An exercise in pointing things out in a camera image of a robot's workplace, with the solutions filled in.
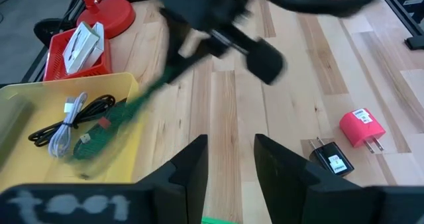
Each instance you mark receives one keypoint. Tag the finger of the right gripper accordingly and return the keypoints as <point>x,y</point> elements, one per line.
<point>192,66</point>
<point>173,45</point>

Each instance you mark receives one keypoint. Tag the white printed cardboard box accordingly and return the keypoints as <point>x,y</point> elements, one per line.
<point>79,46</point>
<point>99,38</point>

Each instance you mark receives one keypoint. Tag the black aluminium table frame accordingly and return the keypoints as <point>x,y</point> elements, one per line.
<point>397,8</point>

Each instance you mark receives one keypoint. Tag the red plastic basket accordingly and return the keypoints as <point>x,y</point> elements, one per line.
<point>54,61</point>

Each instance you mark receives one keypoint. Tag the black wall charger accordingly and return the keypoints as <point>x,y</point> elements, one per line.
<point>331,157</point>

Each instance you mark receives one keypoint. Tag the yellow plastic bin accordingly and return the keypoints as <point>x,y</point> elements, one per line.
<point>26,164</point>

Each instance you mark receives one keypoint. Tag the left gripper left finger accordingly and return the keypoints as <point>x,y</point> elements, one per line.
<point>189,184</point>

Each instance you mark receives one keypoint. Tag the pink wall charger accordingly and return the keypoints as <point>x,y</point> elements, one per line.
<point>359,129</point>

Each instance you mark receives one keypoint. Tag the green plastic basket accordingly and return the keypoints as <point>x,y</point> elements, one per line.
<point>218,220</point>

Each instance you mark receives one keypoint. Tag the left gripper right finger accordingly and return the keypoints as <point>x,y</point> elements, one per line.
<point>291,191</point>

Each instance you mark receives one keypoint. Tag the red desk lamp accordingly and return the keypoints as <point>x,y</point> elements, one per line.
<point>109,17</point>

